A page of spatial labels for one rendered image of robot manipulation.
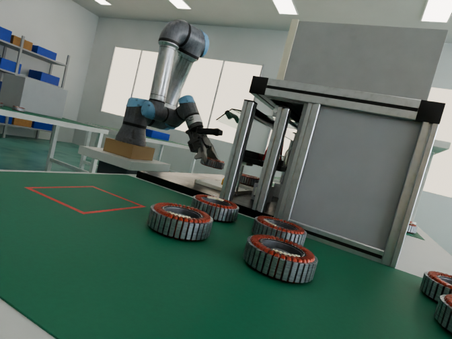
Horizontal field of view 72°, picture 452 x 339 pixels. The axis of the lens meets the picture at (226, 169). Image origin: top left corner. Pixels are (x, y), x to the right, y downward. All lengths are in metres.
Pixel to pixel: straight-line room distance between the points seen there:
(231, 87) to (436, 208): 4.14
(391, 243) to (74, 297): 0.64
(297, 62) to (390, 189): 0.43
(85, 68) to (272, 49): 4.91
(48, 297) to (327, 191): 0.63
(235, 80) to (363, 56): 5.64
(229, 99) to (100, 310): 6.22
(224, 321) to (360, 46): 0.79
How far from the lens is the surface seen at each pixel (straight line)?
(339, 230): 0.79
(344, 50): 0.95
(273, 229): 0.62
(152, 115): 1.47
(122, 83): 8.16
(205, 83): 6.80
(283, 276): 0.46
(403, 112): 0.79
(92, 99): 8.76
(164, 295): 0.35
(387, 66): 0.93
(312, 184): 0.79
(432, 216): 5.81
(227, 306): 0.36
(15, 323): 0.30
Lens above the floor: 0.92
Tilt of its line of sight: 4 degrees down
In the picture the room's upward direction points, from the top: 14 degrees clockwise
